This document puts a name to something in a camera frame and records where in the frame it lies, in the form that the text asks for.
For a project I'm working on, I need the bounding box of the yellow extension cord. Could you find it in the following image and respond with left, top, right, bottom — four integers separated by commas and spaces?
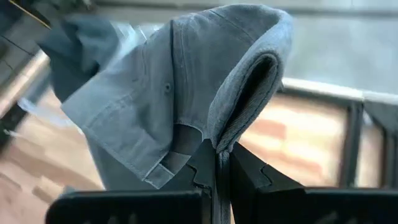
8, 0, 52, 29

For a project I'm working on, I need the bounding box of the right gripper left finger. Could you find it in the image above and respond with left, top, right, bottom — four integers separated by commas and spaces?
45, 139, 218, 224

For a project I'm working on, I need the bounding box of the black aluminium table frame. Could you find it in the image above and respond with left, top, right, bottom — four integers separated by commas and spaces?
338, 99, 398, 189

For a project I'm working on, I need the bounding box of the light gray baseball cap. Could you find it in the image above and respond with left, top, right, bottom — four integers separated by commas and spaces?
60, 2, 295, 224

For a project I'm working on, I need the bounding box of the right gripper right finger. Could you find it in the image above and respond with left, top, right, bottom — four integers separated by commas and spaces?
229, 142, 398, 224

